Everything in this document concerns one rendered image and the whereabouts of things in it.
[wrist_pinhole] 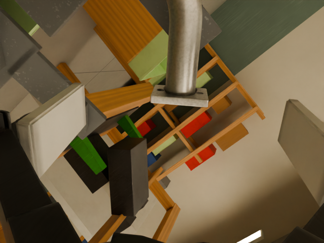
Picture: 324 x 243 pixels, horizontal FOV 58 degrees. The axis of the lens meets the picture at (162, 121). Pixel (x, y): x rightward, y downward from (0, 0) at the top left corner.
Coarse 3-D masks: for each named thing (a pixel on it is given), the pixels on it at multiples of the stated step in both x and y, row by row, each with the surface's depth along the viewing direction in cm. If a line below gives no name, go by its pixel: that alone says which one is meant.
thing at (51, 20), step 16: (16, 0) 31; (32, 0) 31; (48, 0) 30; (64, 0) 30; (80, 0) 30; (144, 0) 30; (160, 0) 30; (32, 16) 31; (48, 16) 31; (64, 16) 31; (160, 16) 30; (208, 16) 30; (48, 32) 32; (208, 32) 30
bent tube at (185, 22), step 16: (176, 0) 25; (192, 0) 25; (176, 16) 25; (192, 16) 25; (176, 32) 26; (192, 32) 26; (176, 48) 26; (192, 48) 26; (176, 64) 27; (192, 64) 27; (176, 80) 27; (192, 80) 28; (160, 96) 28; (176, 96) 28; (192, 96) 28
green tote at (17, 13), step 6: (0, 0) 45; (6, 0) 45; (12, 0) 44; (6, 6) 45; (12, 6) 45; (18, 6) 44; (12, 12) 45; (18, 12) 44; (24, 12) 44; (18, 18) 45; (24, 18) 44; (30, 18) 44; (24, 24) 44; (30, 24) 44; (36, 24) 44; (30, 30) 44; (36, 30) 45
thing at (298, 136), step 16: (288, 112) 18; (304, 112) 16; (288, 128) 17; (304, 128) 15; (320, 128) 14; (288, 144) 17; (304, 144) 15; (320, 144) 13; (304, 160) 15; (320, 160) 13; (304, 176) 15; (320, 176) 13; (320, 192) 13
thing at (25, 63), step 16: (0, 16) 33; (0, 32) 33; (16, 32) 34; (16, 48) 34; (32, 48) 34; (16, 64) 35; (32, 64) 35; (48, 64) 35; (0, 80) 36; (16, 80) 36; (32, 80) 36; (48, 80) 36; (64, 80) 36; (48, 96) 37; (96, 112) 38
